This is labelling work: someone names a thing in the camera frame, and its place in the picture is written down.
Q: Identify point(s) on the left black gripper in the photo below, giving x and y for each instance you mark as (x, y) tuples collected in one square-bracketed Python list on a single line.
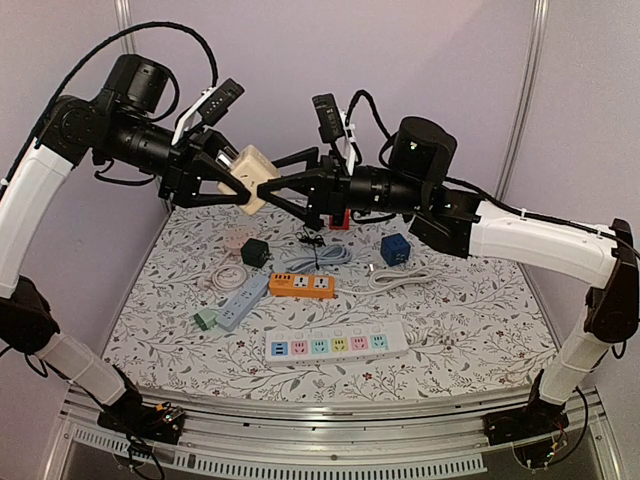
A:
[(184, 171)]

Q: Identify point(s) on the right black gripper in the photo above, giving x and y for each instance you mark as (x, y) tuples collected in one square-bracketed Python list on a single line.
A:
[(329, 184)]

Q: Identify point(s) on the beige cube socket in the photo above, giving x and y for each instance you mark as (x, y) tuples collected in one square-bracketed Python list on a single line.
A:
[(251, 168)]

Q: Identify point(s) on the blue cube socket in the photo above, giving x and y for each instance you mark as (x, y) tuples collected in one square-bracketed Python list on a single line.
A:
[(394, 249)]

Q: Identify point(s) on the white multicolour power strip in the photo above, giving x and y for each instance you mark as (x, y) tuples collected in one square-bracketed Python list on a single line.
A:
[(342, 344)]

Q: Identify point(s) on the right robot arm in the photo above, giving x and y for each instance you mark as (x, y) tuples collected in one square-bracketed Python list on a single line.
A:
[(456, 218)]

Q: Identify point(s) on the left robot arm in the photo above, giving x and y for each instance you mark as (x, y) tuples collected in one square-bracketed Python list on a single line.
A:
[(119, 124)]

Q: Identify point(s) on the green plug adapter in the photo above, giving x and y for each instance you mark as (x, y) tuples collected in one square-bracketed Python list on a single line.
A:
[(206, 318)]

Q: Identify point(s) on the red cube socket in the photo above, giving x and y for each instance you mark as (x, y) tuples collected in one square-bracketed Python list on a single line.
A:
[(339, 222)]

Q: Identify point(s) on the dark green cube socket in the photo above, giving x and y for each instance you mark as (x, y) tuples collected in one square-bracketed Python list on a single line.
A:
[(255, 253)]

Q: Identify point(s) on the orange power strip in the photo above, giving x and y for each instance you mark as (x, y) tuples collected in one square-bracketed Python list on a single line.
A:
[(302, 285)]

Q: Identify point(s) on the pink round power strip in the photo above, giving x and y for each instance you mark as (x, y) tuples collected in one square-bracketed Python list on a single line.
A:
[(228, 273)]

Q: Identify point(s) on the floral table mat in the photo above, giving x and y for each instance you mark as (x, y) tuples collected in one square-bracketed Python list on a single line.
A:
[(474, 324)]

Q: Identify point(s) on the light blue power strip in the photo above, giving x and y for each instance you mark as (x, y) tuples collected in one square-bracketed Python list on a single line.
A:
[(240, 305)]

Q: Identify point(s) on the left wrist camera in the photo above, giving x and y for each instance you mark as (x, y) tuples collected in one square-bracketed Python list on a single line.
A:
[(207, 110)]

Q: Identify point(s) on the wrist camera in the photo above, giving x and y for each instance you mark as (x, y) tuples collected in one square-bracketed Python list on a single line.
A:
[(207, 110), (335, 132)]

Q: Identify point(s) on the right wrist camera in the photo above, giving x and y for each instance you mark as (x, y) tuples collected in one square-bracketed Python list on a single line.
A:
[(335, 132)]

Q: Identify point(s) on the black power adapter with cable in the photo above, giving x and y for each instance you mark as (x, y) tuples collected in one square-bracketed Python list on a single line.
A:
[(315, 241)]

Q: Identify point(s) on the left aluminium frame post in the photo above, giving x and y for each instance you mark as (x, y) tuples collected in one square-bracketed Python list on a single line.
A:
[(124, 21)]

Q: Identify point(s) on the aluminium frame post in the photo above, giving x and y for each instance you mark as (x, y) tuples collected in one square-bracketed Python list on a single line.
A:
[(534, 54), (124, 21)]

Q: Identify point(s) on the right aluminium frame post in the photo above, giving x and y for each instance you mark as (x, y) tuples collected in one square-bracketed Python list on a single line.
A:
[(534, 54)]

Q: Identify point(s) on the front aluminium rail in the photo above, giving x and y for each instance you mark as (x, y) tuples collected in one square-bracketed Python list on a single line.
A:
[(226, 438)]

